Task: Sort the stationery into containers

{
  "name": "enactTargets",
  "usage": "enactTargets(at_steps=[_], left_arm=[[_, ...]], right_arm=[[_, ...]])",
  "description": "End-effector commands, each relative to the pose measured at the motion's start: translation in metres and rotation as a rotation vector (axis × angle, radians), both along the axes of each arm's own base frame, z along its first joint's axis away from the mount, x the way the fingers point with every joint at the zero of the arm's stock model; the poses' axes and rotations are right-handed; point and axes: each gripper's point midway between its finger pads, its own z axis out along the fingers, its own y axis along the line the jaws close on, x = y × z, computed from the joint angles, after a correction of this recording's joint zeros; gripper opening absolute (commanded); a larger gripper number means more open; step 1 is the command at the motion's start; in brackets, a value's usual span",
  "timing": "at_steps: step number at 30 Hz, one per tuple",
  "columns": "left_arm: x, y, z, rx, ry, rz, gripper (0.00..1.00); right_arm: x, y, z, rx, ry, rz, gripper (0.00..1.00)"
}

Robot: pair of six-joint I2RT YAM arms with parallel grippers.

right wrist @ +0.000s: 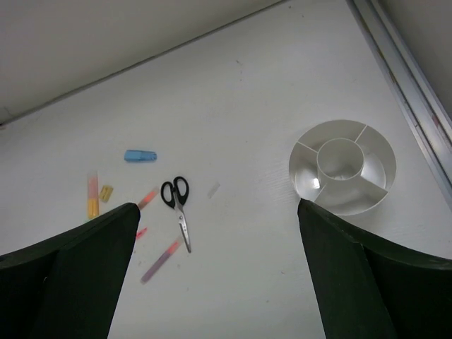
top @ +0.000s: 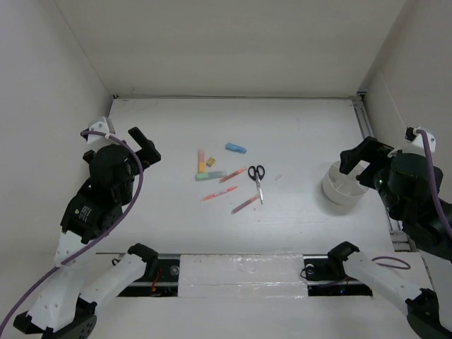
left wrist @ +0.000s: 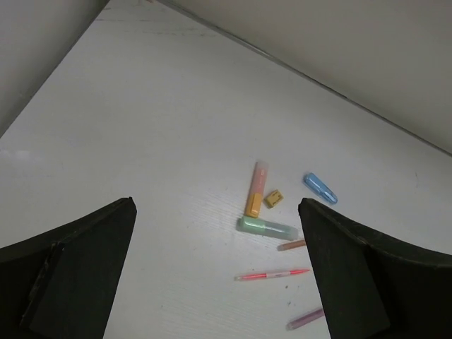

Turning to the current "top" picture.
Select red pink pen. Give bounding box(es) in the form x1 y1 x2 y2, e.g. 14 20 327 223
200 186 238 202

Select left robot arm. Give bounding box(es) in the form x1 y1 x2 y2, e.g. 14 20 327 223
13 127 161 338

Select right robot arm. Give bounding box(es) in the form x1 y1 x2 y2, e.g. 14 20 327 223
325 129 451 338

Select white round divided container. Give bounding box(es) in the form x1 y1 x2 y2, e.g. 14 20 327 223
321 161 369 209

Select orange pink highlighter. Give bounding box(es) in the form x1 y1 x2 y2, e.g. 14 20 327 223
198 149 206 174

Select small yellow sharpener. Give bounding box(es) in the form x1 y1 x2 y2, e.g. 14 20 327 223
206 157 215 167

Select green highlighter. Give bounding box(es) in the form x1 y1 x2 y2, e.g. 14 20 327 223
195 171 227 182

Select blue capped marker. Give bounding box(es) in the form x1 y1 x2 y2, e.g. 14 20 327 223
225 143 246 154

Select orange pen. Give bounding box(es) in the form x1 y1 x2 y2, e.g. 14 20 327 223
219 167 247 183

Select purple pink pen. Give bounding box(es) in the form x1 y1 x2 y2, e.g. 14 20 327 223
231 194 260 215

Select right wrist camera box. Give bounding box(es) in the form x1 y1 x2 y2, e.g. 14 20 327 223
403 127 436 156

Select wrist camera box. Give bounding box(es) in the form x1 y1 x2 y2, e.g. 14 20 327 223
403 127 436 156
86 117 116 144

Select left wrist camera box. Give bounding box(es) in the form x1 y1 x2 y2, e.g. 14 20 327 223
86 117 116 144

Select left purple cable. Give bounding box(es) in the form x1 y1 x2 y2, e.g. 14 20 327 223
0 129 145 329

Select metal rail right side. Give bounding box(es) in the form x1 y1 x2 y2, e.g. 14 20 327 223
345 92 417 252

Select black handled scissors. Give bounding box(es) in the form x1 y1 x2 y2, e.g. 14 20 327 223
248 165 266 204

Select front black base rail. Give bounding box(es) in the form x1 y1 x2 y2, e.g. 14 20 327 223
112 252 374 298

